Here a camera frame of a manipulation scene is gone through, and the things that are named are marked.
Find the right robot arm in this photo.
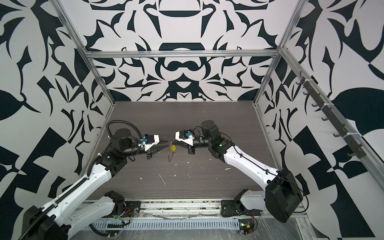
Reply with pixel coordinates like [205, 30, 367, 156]
[173, 120, 304, 223]

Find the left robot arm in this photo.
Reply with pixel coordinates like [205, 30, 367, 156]
[20, 128, 167, 240]

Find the green circuit board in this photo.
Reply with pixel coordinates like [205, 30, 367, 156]
[239, 220, 255, 235]

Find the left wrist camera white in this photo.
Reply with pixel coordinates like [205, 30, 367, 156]
[141, 135, 160, 152]

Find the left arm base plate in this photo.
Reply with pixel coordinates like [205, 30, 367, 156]
[117, 200, 142, 218]

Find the black corrugated cable hose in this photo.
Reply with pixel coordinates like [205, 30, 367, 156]
[17, 119, 144, 240]

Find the aluminium front rail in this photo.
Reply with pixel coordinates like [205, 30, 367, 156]
[51, 196, 309, 222]

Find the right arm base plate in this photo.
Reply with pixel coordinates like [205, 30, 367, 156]
[221, 200, 262, 218]

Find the white slotted cable duct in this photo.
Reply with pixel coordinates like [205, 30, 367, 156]
[93, 219, 240, 231]

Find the dark wall hook rack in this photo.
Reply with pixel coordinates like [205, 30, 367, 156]
[298, 76, 367, 159]

